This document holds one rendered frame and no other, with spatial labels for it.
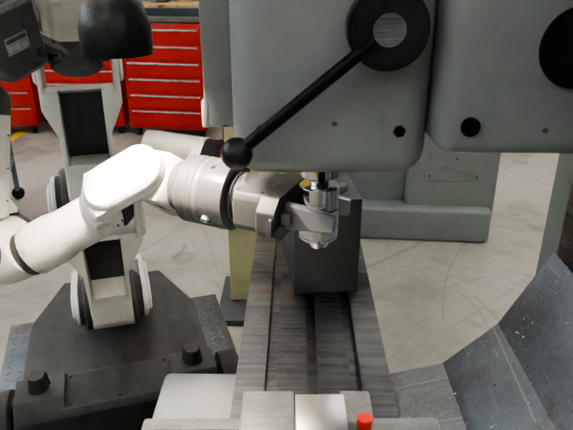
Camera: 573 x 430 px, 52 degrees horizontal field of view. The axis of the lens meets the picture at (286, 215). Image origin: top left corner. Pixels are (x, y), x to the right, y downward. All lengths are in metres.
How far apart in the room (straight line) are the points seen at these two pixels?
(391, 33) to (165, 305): 1.39
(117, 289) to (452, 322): 1.70
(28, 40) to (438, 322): 2.24
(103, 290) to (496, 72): 1.18
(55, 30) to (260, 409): 0.62
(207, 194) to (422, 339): 2.03
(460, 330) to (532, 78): 2.24
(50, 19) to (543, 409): 0.87
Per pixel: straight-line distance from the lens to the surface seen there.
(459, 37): 0.55
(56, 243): 0.84
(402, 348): 2.58
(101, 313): 1.57
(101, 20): 0.61
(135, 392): 1.46
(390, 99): 0.56
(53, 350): 1.69
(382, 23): 0.52
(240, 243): 2.65
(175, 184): 0.74
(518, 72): 0.56
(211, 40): 0.63
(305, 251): 1.05
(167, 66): 5.32
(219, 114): 0.65
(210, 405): 0.99
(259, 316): 1.04
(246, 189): 0.69
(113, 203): 0.76
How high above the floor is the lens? 1.51
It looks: 24 degrees down
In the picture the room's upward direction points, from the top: straight up
